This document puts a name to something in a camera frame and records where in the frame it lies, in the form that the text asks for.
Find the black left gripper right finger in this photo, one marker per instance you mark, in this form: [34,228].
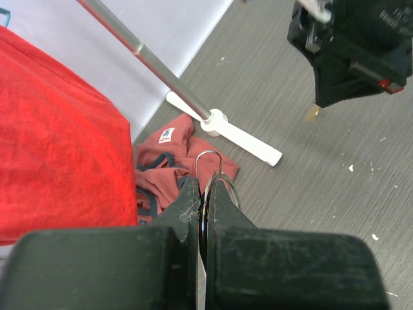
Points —
[252,268]

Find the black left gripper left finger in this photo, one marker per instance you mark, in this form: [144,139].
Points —
[151,266]

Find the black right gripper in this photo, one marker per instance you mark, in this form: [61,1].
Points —
[356,48]

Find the black head key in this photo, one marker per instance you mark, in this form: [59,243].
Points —
[312,113]

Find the keyring with tagged keys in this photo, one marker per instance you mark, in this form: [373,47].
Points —
[205,198]

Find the dark red crumpled shirt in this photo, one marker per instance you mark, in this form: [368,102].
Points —
[166,159]

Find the silver white clothes rack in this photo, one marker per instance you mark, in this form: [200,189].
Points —
[212,121]

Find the bright red shirt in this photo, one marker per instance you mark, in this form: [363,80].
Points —
[66,152]

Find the teal clothes hanger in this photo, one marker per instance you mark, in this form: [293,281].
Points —
[7,15]

